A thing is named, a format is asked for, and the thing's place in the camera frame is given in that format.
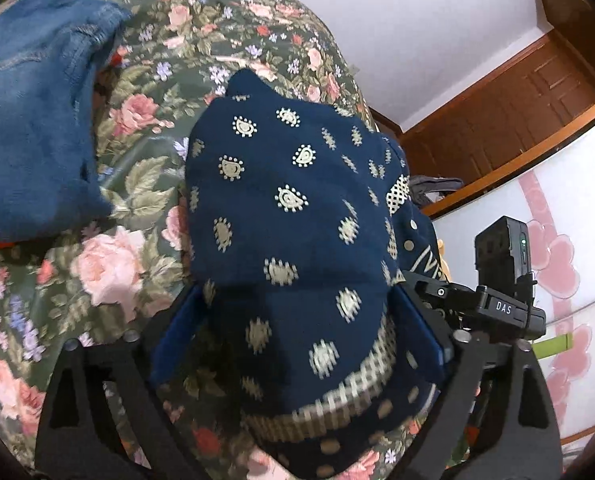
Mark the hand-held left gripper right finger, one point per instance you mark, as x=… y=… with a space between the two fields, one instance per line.
x=422 y=325

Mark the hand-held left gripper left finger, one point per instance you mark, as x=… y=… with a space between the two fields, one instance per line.
x=175 y=330

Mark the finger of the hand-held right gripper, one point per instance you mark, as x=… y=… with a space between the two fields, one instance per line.
x=440 y=292

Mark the navy paisley patterned garment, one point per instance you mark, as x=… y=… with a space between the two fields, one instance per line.
x=287 y=240

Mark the white wardrobe with pink flowers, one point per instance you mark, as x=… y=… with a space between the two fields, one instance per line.
x=577 y=200

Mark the grey cloth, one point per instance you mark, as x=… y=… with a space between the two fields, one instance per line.
x=435 y=187

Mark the green object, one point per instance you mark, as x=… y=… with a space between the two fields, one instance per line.
x=557 y=345

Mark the brown wooden door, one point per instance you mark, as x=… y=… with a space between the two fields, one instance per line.
x=517 y=110

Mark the floral bedspread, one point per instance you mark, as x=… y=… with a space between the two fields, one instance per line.
x=142 y=110

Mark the blue jeans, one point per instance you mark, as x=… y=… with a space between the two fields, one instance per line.
x=27 y=110

